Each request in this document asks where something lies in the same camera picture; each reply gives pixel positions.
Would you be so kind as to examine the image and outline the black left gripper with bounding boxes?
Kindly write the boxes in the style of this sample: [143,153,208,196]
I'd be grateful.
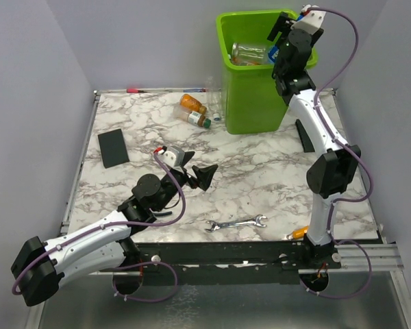
[155,152,217,212]

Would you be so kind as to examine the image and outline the clear bottle blue label back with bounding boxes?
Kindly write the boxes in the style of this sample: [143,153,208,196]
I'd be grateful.
[267,45,279,64]

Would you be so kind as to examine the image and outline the brown tea bottle green cap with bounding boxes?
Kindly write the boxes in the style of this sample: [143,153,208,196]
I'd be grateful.
[173,104,212,129]

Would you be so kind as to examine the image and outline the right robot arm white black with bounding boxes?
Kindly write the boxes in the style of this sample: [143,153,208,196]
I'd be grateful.
[267,8,360,268]

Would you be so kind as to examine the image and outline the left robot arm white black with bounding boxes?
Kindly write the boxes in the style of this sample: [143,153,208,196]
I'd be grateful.
[11,147,218,306]

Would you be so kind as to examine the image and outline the large clear bottle in bin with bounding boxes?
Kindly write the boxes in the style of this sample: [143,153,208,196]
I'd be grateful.
[230,42,268,65]

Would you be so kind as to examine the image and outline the tall clear bottle by bin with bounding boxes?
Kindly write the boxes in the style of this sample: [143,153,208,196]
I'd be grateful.
[205,76,222,122]

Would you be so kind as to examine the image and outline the green plastic bin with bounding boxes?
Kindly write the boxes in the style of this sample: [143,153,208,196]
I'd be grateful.
[216,10,318,134]

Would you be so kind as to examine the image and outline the orange bottle at front edge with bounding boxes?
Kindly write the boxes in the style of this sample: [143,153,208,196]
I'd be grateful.
[230,57,260,66]

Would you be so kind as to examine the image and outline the silver open-end wrench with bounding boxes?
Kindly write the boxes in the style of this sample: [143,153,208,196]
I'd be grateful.
[205,215,268,232]

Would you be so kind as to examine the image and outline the orange juice bottle back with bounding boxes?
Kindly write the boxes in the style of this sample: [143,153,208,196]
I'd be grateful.
[179,94,207,115]

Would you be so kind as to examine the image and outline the blue marker pen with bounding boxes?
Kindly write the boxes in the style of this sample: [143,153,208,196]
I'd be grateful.
[183,88,206,93]

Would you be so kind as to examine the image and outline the black flat box left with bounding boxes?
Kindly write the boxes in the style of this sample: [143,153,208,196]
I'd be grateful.
[97,129,129,169]

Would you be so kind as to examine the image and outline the black flat box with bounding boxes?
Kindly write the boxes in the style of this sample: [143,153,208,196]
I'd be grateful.
[295,119,314,153]
[97,129,129,169]

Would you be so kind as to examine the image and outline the red marker pen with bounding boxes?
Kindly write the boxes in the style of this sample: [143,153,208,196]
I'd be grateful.
[126,88,146,94]

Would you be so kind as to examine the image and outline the black flat box right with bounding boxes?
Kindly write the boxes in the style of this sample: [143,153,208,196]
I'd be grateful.
[295,119,314,153]

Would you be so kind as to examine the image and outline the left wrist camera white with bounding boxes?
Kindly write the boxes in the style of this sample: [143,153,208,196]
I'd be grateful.
[154,146,185,171]

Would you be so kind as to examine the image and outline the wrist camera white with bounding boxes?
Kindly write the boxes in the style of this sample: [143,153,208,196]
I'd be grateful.
[154,146,185,171]
[291,4,326,35]

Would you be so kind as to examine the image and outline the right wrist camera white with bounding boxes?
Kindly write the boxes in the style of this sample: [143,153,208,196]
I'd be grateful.
[291,4,326,35]

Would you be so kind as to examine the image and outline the blue handle pliers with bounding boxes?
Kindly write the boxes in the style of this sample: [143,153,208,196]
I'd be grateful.
[153,211,173,217]

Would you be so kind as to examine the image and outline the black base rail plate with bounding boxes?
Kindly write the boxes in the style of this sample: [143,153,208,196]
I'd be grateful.
[98,238,398,285]

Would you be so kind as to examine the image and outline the orange handle screwdriver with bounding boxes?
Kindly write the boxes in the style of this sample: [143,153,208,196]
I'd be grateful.
[286,226,308,241]

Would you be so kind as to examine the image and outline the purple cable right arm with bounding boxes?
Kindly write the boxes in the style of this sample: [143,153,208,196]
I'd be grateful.
[313,8,375,247]

